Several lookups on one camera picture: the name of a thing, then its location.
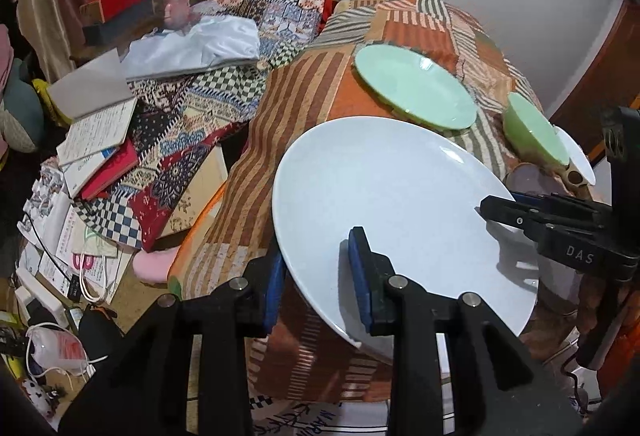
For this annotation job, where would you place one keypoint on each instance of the checkered patchwork quilt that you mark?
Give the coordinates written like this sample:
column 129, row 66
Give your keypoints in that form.
column 200, row 115

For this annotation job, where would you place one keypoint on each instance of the grey notebook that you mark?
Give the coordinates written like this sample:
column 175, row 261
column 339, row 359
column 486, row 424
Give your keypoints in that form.
column 90, row 85

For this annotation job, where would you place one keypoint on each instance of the pink slipper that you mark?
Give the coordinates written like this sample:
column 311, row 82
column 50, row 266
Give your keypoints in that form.
column 150, row 266

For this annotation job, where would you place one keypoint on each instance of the pink toy figure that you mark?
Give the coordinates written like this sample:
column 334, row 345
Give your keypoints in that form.
column 175, row 5

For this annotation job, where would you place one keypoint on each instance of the brown wooden door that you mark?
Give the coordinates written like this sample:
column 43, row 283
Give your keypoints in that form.
column 615, row 65

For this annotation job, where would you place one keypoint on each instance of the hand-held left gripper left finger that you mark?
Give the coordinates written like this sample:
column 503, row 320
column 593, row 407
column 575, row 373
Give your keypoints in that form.
column 272, row 288

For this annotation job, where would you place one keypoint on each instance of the white booklet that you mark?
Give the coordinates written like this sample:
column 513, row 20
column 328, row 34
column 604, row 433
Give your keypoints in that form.
column 80, row 173

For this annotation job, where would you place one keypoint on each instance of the red book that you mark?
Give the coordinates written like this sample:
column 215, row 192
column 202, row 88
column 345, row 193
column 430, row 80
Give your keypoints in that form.
column 112, row 170

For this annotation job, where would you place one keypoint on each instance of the pile of papers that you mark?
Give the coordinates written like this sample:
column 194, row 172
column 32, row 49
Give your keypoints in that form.
column 55, row 236

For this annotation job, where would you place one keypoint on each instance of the orange striped patchwork blanket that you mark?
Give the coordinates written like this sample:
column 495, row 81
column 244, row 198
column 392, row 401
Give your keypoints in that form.
column 310, row 95

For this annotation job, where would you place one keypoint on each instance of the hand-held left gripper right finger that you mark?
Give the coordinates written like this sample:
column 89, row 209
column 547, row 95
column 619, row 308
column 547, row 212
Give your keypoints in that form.
column 360, row 276

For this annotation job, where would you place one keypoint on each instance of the white plastic bag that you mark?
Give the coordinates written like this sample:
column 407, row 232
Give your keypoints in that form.
column 55, row 346

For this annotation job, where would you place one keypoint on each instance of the dark flat box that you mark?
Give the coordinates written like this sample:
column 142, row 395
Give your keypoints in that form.
column 120, row 26

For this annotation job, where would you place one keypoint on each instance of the green bowl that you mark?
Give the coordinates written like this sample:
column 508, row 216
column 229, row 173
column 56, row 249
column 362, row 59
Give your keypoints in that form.
column 530, row 125

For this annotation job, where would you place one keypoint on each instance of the person's orange clothing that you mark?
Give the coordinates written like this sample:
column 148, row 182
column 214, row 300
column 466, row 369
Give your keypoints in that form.
column 625, row 351

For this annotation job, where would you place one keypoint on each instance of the white handwritten sheet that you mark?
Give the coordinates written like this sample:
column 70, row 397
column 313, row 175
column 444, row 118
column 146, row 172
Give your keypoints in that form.
column 320, row 421

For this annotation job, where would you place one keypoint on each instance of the white power strip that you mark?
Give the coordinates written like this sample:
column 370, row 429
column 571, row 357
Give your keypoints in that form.
column 35, row 296

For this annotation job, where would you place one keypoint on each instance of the large white plate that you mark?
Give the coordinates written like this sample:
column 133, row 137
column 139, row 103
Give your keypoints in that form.
column 390, row 196

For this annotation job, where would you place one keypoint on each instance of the open white book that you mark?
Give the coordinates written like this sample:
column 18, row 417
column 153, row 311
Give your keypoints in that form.
column 97, row 130

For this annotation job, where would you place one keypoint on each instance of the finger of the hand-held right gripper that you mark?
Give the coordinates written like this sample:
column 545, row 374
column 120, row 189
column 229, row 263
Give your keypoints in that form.
column 505, row 212
column 525, row 198

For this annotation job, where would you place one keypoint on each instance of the striped curtain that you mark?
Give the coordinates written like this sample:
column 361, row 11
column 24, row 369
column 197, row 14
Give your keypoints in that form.
column 45, row 5

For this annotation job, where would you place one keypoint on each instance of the black pouch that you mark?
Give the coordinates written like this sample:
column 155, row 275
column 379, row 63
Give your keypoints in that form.
column 97, row 331

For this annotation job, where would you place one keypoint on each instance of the white bowl with patterned outside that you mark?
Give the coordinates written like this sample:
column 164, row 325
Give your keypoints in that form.
column 580, row 155

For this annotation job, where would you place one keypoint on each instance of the green plate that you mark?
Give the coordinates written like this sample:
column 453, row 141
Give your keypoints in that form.
column 415, row 85

